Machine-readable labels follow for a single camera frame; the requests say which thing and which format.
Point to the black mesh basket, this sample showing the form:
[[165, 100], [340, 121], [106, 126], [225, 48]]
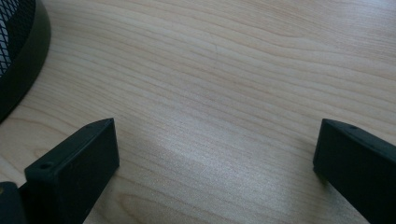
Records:
[[25, 53]]

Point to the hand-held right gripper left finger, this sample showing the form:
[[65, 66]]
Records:
[[74, 174]]

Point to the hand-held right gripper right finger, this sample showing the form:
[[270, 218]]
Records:
[[358, 168]]

